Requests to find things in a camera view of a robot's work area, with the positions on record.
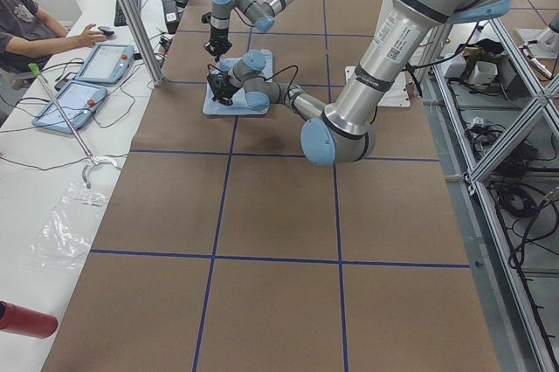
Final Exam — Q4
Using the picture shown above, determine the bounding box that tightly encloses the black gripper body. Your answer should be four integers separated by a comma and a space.
204, 27, 232, 54
217, 84, 239, 101

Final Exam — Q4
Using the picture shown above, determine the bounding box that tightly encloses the light blue shirt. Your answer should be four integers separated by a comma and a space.
203, 49, 273, 116

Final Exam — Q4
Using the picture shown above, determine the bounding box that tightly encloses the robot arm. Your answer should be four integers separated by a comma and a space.
203, 0, 294, 60
207, 0, 513, 166

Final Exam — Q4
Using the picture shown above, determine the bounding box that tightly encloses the black keyboard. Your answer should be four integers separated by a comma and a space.
114, 0, 143, 27

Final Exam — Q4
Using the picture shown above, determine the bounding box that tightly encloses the upper blue teach pendant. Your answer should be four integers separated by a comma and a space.
74, 44, 135, 86

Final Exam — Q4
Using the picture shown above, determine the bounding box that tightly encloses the blue teach pendant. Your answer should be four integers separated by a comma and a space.
74, 44, 135, 86
31, 80, 108, 134

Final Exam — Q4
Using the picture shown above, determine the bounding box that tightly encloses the black computer mouse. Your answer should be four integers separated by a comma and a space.
97, 26, 115, 38

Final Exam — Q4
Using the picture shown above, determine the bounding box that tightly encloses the lower blue teach pendant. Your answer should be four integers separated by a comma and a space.
31, 80, 108, 134

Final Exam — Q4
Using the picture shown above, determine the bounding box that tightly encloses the metal reacher stick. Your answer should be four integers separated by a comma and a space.
28, 63, 121, 189

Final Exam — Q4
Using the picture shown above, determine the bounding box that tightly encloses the seated person grey shirt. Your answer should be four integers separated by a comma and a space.
1, 0, 107, 73

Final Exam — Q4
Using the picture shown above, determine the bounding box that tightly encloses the clear plastic bag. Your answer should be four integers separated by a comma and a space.
22, 182, 112, 272

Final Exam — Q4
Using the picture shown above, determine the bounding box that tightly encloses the red cylinder bottle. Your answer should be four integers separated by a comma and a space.
1, 301, 59, 339

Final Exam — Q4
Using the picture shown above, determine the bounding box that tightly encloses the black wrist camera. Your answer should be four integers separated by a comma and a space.
201, 12, 211, 24
206, 64, 229, 100

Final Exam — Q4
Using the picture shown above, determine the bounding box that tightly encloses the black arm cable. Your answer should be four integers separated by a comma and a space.
261, 64, 302, 102

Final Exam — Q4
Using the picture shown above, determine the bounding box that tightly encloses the aluminium frame post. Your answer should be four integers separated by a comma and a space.
118, 0, 164, 86

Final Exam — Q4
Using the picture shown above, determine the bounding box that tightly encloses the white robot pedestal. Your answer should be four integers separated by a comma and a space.
335, 64, 408, 112

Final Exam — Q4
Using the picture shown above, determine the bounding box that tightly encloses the aluminium frame rack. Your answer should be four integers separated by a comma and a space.
412, 0, 558, 371

